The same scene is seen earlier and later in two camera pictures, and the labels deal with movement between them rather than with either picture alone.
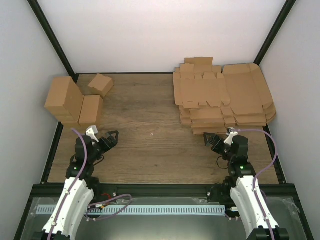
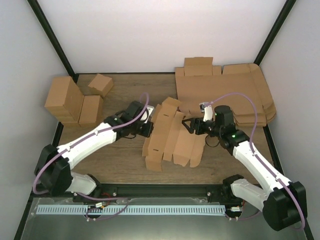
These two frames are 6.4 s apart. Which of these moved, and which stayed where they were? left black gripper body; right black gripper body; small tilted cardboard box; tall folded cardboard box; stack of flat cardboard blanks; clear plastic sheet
Moved: left black gripper body; right black gripper body
Stayed: small tilted cardboard box; stack of flat cardboard blanks; clear plastic sheet; tall folded cardboard box
